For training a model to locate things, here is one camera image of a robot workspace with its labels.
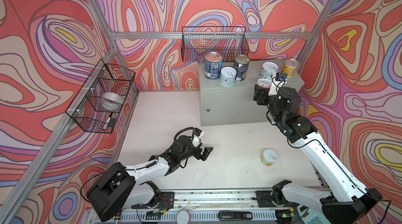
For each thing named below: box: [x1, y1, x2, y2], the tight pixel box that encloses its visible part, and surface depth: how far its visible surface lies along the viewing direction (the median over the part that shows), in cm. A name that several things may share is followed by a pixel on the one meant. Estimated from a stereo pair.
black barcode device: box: [218, 211, 253, 221], surface depth 68 cm
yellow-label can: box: [260, 148, 278, 167], surface depth 84 cm
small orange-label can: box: [283, 58, 300, 78], surface depth 76 cm
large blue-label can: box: [204, 51, 223, 81], surface depth 74 cm
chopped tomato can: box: [233, 54, 251, 82], surface depth 73 cm
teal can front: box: [259, 61, 279, 80], surface depth 76 cm
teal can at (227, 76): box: [219, 66, 237, 87], surface depth 74 cm
